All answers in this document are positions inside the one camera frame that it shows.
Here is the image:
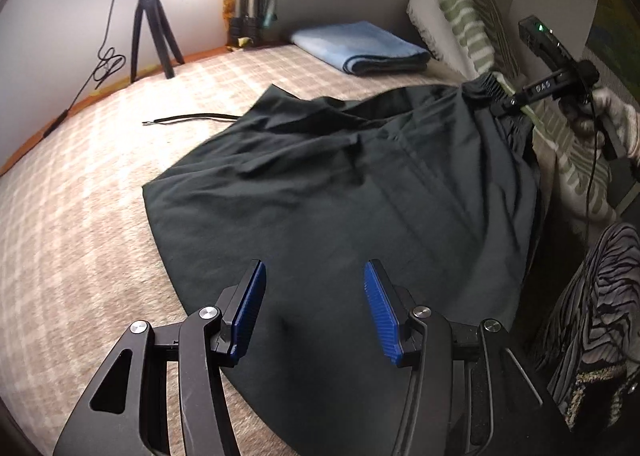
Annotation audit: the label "small black tripod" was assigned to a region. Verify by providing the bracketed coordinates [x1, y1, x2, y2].
[130, 0, 185, 84]

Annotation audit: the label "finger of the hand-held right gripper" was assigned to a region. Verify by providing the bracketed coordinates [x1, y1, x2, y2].
[490, 75, 566, 118]

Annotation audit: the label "person's zebra striped clothing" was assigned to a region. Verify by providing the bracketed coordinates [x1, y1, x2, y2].
[530, 223, 640, 432]

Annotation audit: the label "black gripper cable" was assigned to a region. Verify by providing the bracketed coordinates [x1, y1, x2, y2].
[581, 96, 602, 239]

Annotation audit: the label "green striped white cushion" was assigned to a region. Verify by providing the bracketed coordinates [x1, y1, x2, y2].
[406, 0, 621, 232]

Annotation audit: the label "dark grey folded cloth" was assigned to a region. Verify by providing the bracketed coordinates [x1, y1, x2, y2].
[345, 55, 431, 76]

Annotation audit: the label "beige checked bed blanket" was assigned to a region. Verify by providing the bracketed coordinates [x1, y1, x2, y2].
[0, 43, 466, 456]

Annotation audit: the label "black ring light cable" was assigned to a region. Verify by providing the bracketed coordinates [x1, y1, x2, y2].
[42, 0, 126, 137]

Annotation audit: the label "black drawstring cord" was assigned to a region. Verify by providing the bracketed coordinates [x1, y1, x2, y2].
[142, 112, 243, 126]

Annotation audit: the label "person's right hand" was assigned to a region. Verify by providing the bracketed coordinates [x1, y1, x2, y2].
[560, 88, 640, 162]

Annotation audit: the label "black pants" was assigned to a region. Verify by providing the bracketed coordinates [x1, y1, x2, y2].
[142, 73, 543, 456]

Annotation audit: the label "folded blue towel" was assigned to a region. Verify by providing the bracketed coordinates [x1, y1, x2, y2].
[291, 21, 432, 76]

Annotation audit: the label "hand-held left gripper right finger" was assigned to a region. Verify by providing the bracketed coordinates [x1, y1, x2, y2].
[363, 259, 576, 456]

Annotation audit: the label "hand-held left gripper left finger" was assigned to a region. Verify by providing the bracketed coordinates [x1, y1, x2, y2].
[52, 260, 267, 456]

